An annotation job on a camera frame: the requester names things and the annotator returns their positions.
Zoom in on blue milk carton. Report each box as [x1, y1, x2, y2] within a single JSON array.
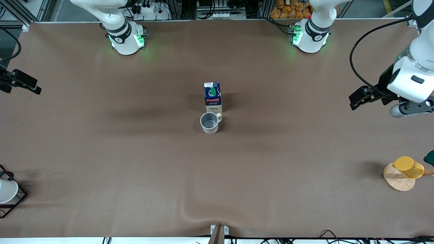
[[204, 81, 223, 114]]

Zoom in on cream ceramic mug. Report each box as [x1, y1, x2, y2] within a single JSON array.
[[200, 112, 223, 135]]

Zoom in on yellow plastic cup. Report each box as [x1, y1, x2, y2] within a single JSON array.
[[392, 156, 425, 179]]

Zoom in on white cup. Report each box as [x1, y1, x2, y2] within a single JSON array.
[[0, 179, 19, 204]]

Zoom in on round wooden board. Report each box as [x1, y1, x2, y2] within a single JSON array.
[[383, 162, 434, 192]]

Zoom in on orange bread pile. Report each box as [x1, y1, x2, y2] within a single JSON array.
[[270, 0, 317, 19]]

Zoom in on white power strip with plugs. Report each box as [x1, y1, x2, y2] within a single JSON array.
[[133, 0, 171, 21]]

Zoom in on brown table cover sheet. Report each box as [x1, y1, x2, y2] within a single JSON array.
[[0, 19, 434, 238]]

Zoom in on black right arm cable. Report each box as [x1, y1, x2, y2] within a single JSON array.
[[0, 28, 22, 62]]

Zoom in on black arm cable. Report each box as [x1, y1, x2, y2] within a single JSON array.
[[0, 28, 22, 62], [350, 16, 416, 99]]

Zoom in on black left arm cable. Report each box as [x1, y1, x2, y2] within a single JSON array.
[[350, 16, 416, 99]]

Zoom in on aluminium frame profile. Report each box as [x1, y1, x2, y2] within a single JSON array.
[[0, 0, 52, 32], [383, 0, 418, 27]]

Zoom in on black base cable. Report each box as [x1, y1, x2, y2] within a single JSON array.
[[264, 17, 293, 35]]

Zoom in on black wire rack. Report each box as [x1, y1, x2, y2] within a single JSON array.
[[0, 165, 28, 219]]

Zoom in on black looped cable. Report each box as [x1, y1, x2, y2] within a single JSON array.
[[319, 229, 343, 240]]

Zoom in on metal table clamp bracket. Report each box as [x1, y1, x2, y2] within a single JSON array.
[[208, 224, 230, 244]]

